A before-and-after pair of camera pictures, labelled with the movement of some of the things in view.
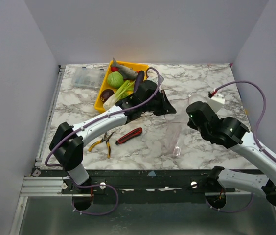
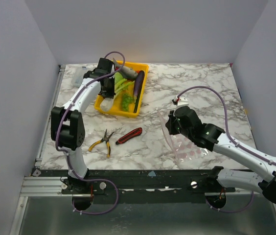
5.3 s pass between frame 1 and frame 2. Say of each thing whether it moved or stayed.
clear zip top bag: moved
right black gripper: moved
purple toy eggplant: stayed
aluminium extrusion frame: stayed
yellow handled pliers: stayed
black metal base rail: stayed
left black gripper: moved
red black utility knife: stayed
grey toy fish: stayed
